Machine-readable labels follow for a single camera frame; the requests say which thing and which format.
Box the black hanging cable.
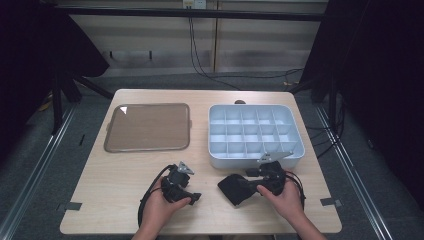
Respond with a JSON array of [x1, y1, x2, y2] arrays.
[[188, 16, 304, 91]]

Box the metal floor rail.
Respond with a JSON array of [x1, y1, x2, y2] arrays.
[[314, 104, 395, 240], [0, 103, 80, 240]]

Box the person's right hand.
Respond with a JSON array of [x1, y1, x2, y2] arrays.
[[256, 180, 305, 224]]

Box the black floor cables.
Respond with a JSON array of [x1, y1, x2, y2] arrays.
[[305, 93, 348, 160]]

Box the black cloth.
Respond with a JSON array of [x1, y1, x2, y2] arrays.
[[217, 173, 264, 207]]

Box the black metal stand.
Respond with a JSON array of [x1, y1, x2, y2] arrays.
[[50, 70, 115, 136]]

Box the black curtain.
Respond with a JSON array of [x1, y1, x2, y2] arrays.
[[299, 0, 424, 211], [0, 0, 111, 161]]

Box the white divided storage box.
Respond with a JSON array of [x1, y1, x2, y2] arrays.
[[208, 104, 306, 170]]

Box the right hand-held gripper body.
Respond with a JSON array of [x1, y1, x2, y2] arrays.
[[257, 151, 295, 197]]

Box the translucent brown box lid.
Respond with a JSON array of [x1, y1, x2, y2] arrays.
[[103, 102, 192, 154]]

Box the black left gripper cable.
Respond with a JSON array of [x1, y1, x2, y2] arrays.
[[137, 164, 178, 228]]

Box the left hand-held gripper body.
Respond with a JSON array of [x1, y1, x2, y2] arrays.
[[160, 161, 195, 204]]

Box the white wall socket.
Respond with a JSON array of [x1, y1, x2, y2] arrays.
[[182, 0, 208, 10]]

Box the grey tape piece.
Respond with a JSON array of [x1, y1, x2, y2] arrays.
[[56, 201, 83, 212], [319, 197, 343, 208]]

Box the black horizontal metal bar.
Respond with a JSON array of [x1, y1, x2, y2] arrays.
[[54, 6, 326, 23]]

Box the person's left hand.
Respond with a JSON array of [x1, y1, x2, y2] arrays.
[[141, 177, 193, 232]]

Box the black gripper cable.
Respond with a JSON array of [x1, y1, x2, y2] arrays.
[[137, 164, 178, 228], [284, 170, 307, 210]]

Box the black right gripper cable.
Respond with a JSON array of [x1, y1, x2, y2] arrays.
[[284, 170, 307, 210]]

